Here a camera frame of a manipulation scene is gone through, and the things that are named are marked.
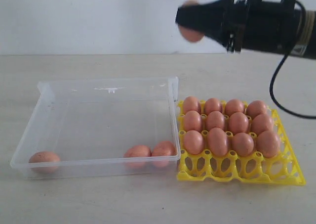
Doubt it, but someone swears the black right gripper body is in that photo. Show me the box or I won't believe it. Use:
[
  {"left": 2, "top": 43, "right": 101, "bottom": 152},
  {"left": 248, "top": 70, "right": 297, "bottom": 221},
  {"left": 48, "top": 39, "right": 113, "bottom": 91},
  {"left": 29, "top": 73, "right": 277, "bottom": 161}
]
[{"left": 221, "top": 0, "right": 300, "bottom": 52}]

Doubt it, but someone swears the brown egg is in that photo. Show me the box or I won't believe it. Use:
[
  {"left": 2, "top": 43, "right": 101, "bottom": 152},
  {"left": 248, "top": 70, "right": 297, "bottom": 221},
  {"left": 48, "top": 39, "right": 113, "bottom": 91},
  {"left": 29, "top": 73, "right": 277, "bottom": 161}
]
[
  {"left": 207, "top": 128, "right": 229, "bottom": 157},
  {"left": 224, "top": 99, "right": 244, "bottom": 117},
  {"left": 232, "top": 133, "right": 254, "bottom": 157},
  {"left": 228, "top": 112, "right": 249, "bottom": 134},
  {"left": 205, "top": 111, "right": 225, "bottom": 131},
  {"left": 152, "top": 141, "right": 176, "bottom": 168},
  {"left": 183, "top": 110, "right": 202, "bottom": 132},
  {"left": 256, "top": 131, "right": 280, "bottom": 158},
  {"left": 29, "top": 151, "right": 61, "bottom": 174},
  {"left": 203, "top": 98, "right": 222, "bottom": 115},
  {"left": 123, "top": 145, "right": 152, "bottom": 169},
  {"left": 246, "top": 100, "right": 267, "bottom": 119},
  {"left": 183, "top": 130, "right": 204, "bottom": 155},
  {"left": 250, "top": 114, "right": 274, "bottom": 135},
  {"left": 183, "top": 96, "right": 201, "bottom": 114},
  {"left": 178, "top": 0, "right": 204, "bottom": 43}
]

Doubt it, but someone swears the black camera cable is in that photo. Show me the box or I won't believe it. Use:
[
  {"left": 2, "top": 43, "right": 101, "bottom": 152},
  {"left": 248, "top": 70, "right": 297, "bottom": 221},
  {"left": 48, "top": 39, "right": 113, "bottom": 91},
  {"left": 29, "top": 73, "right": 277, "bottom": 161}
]
[{"left": 269, "top": 0, "right": 316, "bottom": 118}]

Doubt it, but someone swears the clear plastic bin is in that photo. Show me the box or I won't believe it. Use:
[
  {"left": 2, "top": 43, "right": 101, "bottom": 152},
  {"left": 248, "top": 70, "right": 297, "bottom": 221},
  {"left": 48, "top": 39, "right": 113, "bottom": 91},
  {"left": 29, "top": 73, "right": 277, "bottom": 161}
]
[{"left": 10, "top": 77, "right": 181, "bottom": 179}]

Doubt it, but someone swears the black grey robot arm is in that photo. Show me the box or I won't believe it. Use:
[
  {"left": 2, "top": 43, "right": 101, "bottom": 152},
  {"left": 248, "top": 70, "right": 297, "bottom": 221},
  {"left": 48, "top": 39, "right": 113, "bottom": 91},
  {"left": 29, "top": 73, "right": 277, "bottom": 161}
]
[{"left": 175, "top": 0, "right": 316, "bottom": 59}]

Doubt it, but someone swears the yellow plastic egg tray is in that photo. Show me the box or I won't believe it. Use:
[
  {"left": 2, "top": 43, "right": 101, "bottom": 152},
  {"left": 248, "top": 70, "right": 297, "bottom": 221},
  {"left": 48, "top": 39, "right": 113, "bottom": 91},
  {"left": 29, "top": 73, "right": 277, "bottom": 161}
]
[{"left": 177, "top": 108, "right": 306, "bottom": 186}]

